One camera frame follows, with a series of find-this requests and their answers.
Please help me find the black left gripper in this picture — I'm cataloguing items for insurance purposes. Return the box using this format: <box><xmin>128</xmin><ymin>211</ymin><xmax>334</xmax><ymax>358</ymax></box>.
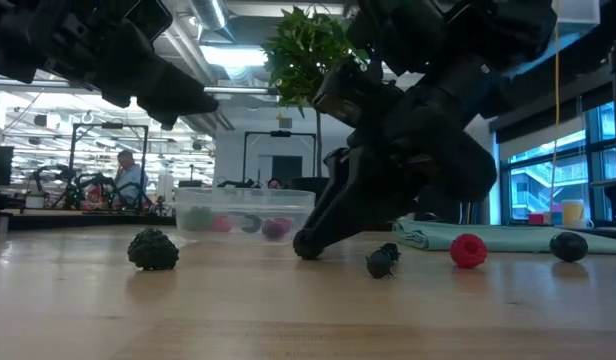
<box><xmin>0</xmin><ymin>0</ymin><xmax>220</xmax><ymax>132</ymax></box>

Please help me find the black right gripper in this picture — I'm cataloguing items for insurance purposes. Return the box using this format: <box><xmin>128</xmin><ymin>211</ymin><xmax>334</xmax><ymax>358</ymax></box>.
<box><xmin>300</xmin><ymin>64</ymin><xmax>497</xmax><ymax>251</ymax></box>

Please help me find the small dark blueberry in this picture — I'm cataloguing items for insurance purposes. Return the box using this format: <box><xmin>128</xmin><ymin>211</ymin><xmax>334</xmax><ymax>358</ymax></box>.
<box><xmin>380</xmin><ymin>242</ymin><xmax>402</xmax><ymax>263</ymax></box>
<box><xmin>365</xmin><ymin>249</ymin><xmax>394</xmax><ymax>280</ymax></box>

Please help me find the dark red cherry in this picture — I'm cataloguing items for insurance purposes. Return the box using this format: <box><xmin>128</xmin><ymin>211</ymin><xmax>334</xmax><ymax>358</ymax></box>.
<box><xmin>261</xmin><ymin>217</ymin><xmax>293</xmax><ymax>241</ymax></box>

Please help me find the red raspberry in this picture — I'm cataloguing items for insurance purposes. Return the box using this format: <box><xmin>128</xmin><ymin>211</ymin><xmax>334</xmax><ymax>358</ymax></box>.
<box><xmin>449</xmin><ymin>233</ymin><xmax>489</xmax><ymax>270</ymax></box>
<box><xmin>210</xmin><ymin>214</ymin><xmax>234</xmax><ymax>234</ymax></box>

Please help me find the black cherry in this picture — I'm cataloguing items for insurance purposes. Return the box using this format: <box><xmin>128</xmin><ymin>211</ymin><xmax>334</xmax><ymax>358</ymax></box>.
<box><xmin>549</xmin><ymin>232</ymin><xmax>589</xmax><ymax>264</ymax></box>

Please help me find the clear plastic tupperware container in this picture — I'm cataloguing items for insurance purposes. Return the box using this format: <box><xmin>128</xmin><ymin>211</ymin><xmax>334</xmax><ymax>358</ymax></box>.
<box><xmin>173</xmin><ymin>187</ymin><xmax>317</xmax><ymax>245</ymax></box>

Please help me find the green plant in black pot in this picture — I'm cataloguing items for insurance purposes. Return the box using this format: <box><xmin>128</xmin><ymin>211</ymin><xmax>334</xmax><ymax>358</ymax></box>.
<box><xmin>261</xmin><ymin>5</ymin><xmax>369</xmax><ymax>201</ymax></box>

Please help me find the teal folded cloth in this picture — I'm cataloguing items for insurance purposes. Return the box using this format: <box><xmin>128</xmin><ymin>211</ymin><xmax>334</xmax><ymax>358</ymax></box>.
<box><xmin>391</xmin><ymin>218</ymin><xmax>616</xmax><ymax>255</ymax></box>

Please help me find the yellow cup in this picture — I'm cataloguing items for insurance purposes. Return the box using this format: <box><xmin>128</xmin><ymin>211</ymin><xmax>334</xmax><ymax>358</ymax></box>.
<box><xmin>561</xmin><ymin>199</ymin><xmax>587</xmax><ymax>229</ymax></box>

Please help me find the black desk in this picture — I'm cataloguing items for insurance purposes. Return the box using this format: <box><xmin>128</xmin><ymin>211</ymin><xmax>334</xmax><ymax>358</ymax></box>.
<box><xmin>590</xmin><ymin>177</ymin><xmax>616</xmax><ymax>224</ymax></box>

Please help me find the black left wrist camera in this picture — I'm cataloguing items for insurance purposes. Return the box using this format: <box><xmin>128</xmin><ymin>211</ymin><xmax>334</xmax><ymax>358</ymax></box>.
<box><xmin>122</xmin><ymin>0</ymin><xmax>174</xmax><ymax>44</ymax></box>

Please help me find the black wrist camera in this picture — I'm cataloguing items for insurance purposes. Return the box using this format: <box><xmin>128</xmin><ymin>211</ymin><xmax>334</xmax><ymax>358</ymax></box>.
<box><xmin>122</xmin><ymin>0</ymin><xmax>174</xmax><ymax>44</ymax></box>
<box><xmin>312</xmin><ymin>62</ymin><xmax>404</xmax><ymax>129</ymax></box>

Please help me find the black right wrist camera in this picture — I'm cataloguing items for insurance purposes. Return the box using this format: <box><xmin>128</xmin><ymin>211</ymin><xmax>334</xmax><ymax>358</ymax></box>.
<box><xmin>312</xmin><ymin>62</ymin><xmax>404</xmax><ymax>129</ymax></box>

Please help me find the black robot station frame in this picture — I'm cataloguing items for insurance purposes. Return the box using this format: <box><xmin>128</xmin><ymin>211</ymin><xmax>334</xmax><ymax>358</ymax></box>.
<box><xmin>66</xmin><ymin>122</ymin><xmax>150</xmax><ymax>211</ymax></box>
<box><xmin>242</xmin><ymin>130</ymin><xmax>318</xmax><ymax>190</ymax></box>

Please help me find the black aluminium table frame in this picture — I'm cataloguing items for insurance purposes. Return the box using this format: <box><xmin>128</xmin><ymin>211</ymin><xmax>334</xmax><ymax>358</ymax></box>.
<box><xmin>0</xmin><ymin>212</ymin><xmax>178</xmax><ymax>233</ymax></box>

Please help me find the yellow hanging cord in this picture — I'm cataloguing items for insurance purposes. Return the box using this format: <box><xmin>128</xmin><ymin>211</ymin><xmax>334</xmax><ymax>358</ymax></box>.
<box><xmin>551</xmin><ymin>22</ymin><xmax>562</xmax><ymax>201</ymax></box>

